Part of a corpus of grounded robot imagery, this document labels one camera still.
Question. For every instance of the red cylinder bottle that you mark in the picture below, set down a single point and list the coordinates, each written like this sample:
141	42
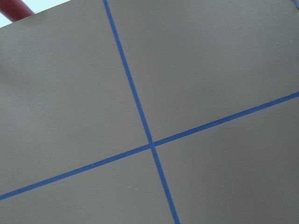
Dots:
15	10

